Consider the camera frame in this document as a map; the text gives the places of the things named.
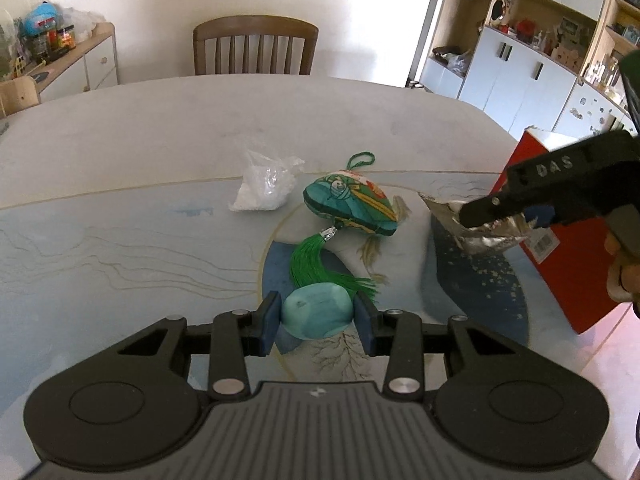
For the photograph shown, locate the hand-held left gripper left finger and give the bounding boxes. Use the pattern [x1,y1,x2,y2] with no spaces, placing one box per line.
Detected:
[107,291,282,402]

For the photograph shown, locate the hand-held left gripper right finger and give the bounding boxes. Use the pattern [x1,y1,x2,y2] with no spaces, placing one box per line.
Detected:
[354,296,527,402]

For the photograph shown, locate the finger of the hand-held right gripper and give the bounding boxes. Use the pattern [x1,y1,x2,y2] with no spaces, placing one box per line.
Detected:
[459,191,552,232]

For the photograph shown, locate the silver foil bag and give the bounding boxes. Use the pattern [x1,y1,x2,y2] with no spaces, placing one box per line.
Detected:
[419,192,540,256]

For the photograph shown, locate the teal oval soap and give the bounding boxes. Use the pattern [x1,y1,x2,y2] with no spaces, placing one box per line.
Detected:
[280,282,359,342]

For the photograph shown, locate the red cardboard box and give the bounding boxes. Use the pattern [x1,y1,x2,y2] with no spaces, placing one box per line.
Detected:
[487,126,640,336]

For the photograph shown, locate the person's right hand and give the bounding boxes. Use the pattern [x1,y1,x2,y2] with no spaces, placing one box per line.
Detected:
[604,230,640,307]

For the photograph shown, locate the green embroidered sachet with tassel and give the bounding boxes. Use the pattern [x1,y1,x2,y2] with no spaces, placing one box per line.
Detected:
[290,152,401,307]

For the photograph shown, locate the white crumpled plastic bag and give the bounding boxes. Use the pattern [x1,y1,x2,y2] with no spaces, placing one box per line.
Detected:
[227,149,306,213]

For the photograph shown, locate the clear plastic bag on shelf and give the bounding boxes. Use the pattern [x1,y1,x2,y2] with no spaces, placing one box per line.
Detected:
[445,50,473,78]

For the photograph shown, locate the brown wooden dining chair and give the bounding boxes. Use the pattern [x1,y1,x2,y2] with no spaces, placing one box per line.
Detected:
[193,15,320,77]

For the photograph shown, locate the wooden sideboard with white doors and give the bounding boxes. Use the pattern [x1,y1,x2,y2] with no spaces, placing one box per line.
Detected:
[20,22,120,105]

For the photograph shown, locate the white wall cabinet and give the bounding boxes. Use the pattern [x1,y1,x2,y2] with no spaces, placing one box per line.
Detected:
[420,0,640,147]

